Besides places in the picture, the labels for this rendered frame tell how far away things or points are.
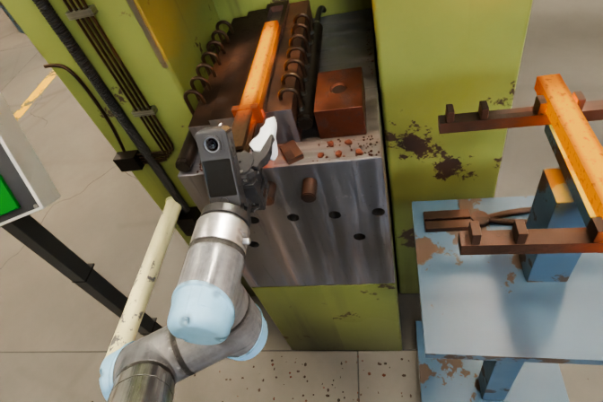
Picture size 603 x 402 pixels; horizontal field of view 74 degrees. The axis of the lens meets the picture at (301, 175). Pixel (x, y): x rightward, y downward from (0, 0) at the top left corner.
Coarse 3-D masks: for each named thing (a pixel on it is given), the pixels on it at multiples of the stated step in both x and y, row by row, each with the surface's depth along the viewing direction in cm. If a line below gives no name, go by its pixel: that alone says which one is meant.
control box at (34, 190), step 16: (0, 96) 72; (0, 112) 70; (0, 128) 68; (16, 128) 72; (0, 144) 67; (16, 144) 70; (0, 160) 68; (16, 160) 68; (32, 160) 73; (16, 176) 69; (32, 176) 71; (48, 176) 76; (16, 192) 69; (32, 192) 70; (48, 192) 74; (32, 208) 70; (0, 224) 70
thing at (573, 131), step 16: (544, 80) 57; (560, 80) 57; (560, 96) 55; (560, 112) 53; (576, 112) 52; (560, 128) 52; (576, 128) 50; (576, 144) 49; (592, 144) 48; (576, 160) 48; (592, 160) 47; (592, 176) 45; (592, 192) 45; (592, 208) 45
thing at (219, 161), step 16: (208, 128) 53; (224, 128) 53; (208, 144) 53; (224, 144) 53; (208, 160) 54; (224, 160) 54; (208, 176) 55; (224, 176) 55; (240, 176) 57; (208, 192) 56; (224, 192) 55; (240, 192) 56
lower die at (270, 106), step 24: (288, 0) 97; (240, 24) 98; (288, 24) 90; (240, 48) 88; (216, 72) 85; (240, 72) 81; (288, 72) 77; (216, 96) 79; (240, 96) 73; (264, 96) 72; (288, 96) 71; (192, 120) 75; (216, 120) 72; (264, 120) 71; (288, 120) 71
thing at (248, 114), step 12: (264, 24) 89; (276, 24) 89; (264, 36) 85; (264, 48) 82; (264, 60) 79; (252, 72) 77; (264, 72) 76; (252, 84) 74; (252, 96) 71; (240, 108) 68; (252, 108) 68; (240, 120) 66; (252, 120) 69; (240, 132) 64; (252, 132) 67; (240, 144) 62
